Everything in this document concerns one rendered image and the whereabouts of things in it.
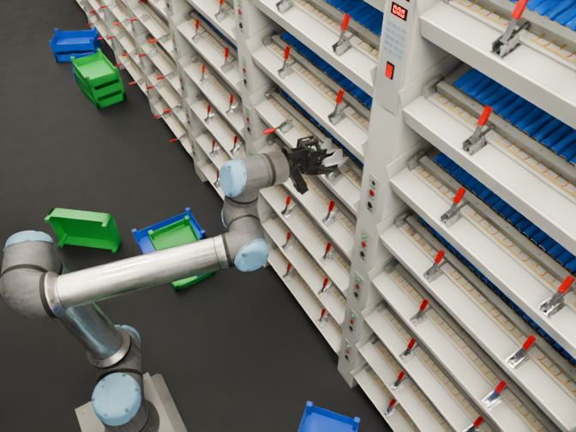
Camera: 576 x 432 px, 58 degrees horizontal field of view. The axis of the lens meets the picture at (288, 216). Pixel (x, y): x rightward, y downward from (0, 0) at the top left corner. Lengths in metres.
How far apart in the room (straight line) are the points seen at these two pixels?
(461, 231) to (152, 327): 1.54
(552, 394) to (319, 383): 1.11
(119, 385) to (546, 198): 1.38
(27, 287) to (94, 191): 1.67
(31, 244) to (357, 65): 0.93
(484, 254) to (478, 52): 0.41
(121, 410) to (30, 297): 0.58
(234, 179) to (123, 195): 1.69
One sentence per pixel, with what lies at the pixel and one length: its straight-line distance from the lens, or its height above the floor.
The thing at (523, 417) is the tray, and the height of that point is 0.72.
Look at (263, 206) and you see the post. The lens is 2.16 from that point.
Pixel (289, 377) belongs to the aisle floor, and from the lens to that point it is 2.16.
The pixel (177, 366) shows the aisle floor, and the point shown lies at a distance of 2.23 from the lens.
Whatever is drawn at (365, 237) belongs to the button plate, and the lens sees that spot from 1.45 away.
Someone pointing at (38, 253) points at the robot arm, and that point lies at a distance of 1.47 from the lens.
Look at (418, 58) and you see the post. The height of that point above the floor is 1.41.
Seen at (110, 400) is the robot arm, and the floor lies 0.35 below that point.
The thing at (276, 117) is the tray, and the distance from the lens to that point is 1.76.
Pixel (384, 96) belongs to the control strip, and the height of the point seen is 1.30.
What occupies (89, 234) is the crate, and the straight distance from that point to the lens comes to 2.73.
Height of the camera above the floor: 1.93
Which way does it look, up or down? 46 degrees down
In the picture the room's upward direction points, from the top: 1 degrees counter-clockwise
